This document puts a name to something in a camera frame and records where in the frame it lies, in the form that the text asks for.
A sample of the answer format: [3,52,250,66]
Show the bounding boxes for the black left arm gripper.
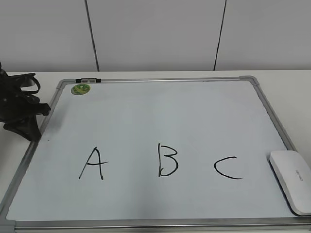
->
[0,69,51,141]

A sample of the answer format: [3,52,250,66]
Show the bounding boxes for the white whiteboard eraser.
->
[269,150,311,216]

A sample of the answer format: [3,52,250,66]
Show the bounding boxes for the green round magnet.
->
[71,84,91,96]

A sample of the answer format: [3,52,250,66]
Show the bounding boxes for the aluminium framed whiteboard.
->
[0,76,311,233]

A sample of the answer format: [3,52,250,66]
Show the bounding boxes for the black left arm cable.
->
[17,72,41,95]

